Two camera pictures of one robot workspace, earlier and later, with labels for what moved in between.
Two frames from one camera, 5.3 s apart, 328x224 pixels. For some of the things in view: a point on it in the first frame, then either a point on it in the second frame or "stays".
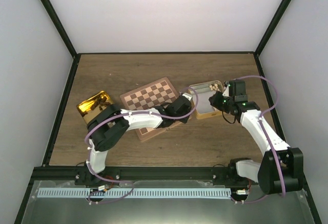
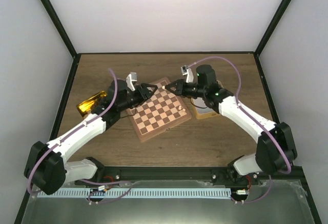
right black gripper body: [221, 104] to [200, 91]
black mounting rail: [140, 174] stays
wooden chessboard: [150, 96] stays
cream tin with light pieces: [200, 94] stays
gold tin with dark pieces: [92, 107] stays
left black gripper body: [184, 120] to [136, 100]
